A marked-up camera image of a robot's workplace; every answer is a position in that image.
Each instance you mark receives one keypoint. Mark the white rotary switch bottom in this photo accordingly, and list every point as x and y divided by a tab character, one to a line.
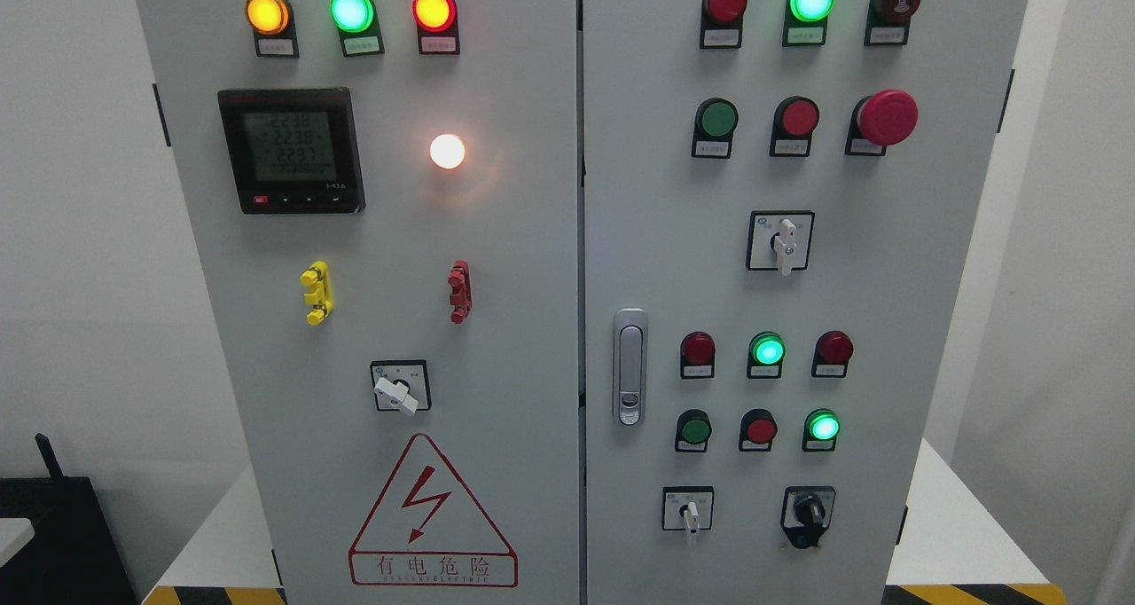
687	510

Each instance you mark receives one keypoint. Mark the dark red buzzer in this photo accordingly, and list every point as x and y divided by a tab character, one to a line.
888	22

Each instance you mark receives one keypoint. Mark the red terminal connector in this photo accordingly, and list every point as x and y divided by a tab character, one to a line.
460	292

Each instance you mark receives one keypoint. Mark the red electrical warning sticker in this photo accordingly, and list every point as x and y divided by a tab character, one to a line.
427	529

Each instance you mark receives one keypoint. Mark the black digital power meter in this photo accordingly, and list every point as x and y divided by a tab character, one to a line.
293	151

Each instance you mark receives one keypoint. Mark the green push button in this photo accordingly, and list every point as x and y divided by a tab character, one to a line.
713	126
693	431

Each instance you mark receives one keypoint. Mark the green lit lamp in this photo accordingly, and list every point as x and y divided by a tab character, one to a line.
805	22
765	356

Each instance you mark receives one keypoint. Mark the red push button upper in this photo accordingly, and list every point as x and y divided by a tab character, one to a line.
792	126

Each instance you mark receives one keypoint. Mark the green lit button lower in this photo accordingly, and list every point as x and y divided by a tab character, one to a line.
820	431

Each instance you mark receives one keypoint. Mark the red push button lower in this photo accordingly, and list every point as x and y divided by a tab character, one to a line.
758	429

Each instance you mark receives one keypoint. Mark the black rotary knob switch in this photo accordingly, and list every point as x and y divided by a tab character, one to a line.
806	514

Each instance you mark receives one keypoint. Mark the white rotary switch upper right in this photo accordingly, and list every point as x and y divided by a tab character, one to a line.
779	240

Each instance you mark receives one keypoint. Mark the dark red lamp middle left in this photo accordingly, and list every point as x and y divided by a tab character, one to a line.
697	356

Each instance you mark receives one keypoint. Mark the grey electrical cabinet door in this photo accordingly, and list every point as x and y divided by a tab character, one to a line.
668	234
504	384

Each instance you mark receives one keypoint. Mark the dark red lamp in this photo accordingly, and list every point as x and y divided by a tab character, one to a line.
832	355
721	24
697	356

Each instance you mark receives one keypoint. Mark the silver swing door handle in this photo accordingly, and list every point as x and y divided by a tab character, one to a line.
630	332

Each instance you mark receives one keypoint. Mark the green push button lower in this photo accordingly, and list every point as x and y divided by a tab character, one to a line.
693	431

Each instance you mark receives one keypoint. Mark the yellow indicator lamp top left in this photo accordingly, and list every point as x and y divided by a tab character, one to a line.
273	28

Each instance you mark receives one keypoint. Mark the yellow terminal connector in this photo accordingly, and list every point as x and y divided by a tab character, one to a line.
318	292

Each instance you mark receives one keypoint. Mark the grey electrical cabinet left door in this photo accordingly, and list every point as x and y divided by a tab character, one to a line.
504	384

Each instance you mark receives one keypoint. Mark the black box with antenna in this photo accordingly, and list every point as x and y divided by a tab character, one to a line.
71	557

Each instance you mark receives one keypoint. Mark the white rotary switch left door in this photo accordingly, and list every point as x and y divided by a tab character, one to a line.
401	386

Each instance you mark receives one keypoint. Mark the dark red lamp top right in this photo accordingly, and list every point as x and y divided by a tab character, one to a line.
721	24

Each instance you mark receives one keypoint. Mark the green lit lamp top right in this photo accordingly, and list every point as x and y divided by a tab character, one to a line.
805	22

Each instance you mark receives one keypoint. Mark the dark red lamp middle right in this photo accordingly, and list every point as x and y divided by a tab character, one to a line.
832	355

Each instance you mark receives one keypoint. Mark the white lit indicator lamp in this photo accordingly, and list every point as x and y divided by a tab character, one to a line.
447	151

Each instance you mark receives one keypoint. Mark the red lit indicator lamp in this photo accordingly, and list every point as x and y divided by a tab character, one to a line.
437	26

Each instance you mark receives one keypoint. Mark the red emergency stop button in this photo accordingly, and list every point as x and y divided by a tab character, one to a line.
887	117

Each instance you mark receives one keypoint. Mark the green lit lamp middle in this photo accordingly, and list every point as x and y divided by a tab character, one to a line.
765	356

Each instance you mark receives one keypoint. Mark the red push button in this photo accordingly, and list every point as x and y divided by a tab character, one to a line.
792	126
758	429

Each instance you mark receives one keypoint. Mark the grey electrical cabinet right door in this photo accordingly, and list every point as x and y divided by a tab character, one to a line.
668	234

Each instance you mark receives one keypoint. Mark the white rotary switch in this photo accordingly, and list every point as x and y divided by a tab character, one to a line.
687	510
779	240

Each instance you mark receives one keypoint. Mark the green push button upper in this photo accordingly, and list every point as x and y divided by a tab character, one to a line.
713	126

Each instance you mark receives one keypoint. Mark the green indicator lamp top left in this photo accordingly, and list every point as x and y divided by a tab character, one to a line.
358	27

